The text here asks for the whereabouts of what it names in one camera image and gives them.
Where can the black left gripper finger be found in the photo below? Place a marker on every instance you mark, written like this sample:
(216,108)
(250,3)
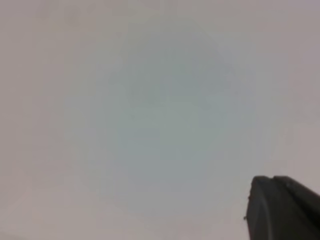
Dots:
(281,208)

